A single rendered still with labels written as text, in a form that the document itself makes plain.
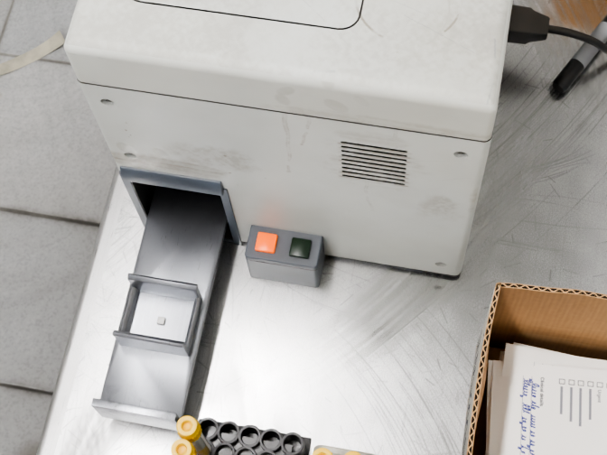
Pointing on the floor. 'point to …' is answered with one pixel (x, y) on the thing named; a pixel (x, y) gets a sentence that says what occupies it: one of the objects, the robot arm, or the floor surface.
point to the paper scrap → (32, 54)
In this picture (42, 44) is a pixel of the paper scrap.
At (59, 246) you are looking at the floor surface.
